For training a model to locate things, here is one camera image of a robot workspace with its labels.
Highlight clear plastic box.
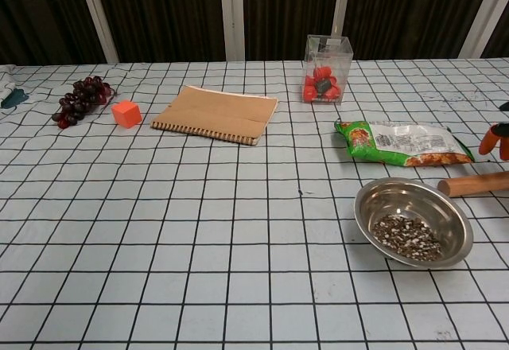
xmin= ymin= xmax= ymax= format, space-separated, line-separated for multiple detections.
xmin=301 ymin=33 xmax=354 ymax=105

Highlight green snack bag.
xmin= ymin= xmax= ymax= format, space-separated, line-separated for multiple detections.
xmin=332 ymin=118 xmax=476 ymax=168

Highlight stainless steel bowl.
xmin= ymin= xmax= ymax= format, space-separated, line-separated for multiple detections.
xmin=353 ymin=177 xmax=474 ymax=267

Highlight white metal frame post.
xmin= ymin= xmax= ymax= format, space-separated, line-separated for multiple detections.
xmin=331 ymin=0 xmax=354 ymax=39
xmin=459 ymin=0 xmax=509 ymax=59
xmin=219 ymin=0 xmax=246 ymax=63
xmin=74 ymin=0 xmax=119 ymax=64

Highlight checked white tablecloth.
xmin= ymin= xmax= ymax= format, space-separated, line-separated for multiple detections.
xmin=0 ymin=58 xmax=509 ymax=350

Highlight wooden rolling pin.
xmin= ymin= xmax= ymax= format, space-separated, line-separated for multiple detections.
xmin=437 ymin=170 xmax=509 ymax=198

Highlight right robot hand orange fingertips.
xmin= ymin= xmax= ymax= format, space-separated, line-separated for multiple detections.
xmin=478 ymin=102 xmax=509 ymax=156

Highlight red toy pieces pile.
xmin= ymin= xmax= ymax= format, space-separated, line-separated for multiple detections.
xmin=302 ymin=65 xmax=342 ymax=103

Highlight purple grape bunch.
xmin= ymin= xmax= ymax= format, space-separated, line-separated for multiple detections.
xmin=51 ymin=75 xmax=119 ymax=130

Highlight dark teal patch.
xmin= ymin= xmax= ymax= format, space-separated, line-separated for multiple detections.
xmin=0 ymin=88 xmax=29 ymax=109

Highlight brown and white mixed grains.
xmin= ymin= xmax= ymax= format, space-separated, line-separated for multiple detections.
xmin=370 ymin=213 xmax=442 ymax=263

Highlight brown spiral notebook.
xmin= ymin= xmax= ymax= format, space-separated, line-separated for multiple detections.
xmin=150 ymin=84 xmax=280 ymax=146

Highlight orange cube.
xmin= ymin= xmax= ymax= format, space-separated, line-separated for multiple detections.
xmin=111 ymin=99 xmax=143 ymax=130

